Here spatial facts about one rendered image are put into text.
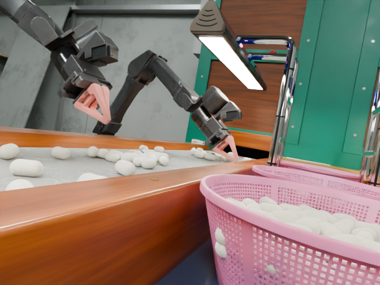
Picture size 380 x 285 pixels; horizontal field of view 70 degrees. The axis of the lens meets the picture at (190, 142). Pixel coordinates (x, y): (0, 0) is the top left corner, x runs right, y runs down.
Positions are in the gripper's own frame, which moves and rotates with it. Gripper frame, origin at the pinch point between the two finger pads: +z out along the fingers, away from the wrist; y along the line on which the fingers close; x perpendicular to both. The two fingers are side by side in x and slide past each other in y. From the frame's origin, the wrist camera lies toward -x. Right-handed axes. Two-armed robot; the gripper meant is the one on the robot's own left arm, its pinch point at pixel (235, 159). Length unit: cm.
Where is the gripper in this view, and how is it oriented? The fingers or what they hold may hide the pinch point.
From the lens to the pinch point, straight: 84.6
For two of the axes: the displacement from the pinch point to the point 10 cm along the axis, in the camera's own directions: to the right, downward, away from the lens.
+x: -7.0, 6.5, 2.9
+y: 4.1, 0.3, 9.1
